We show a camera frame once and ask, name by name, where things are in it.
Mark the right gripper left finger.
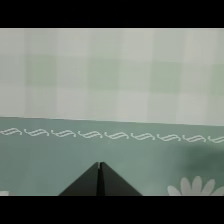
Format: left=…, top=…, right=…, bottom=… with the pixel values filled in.
left=58, top=161, right=101, bottom=197

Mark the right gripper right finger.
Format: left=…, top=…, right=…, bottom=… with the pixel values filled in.
left=99, top=161, right=144, bottom=197

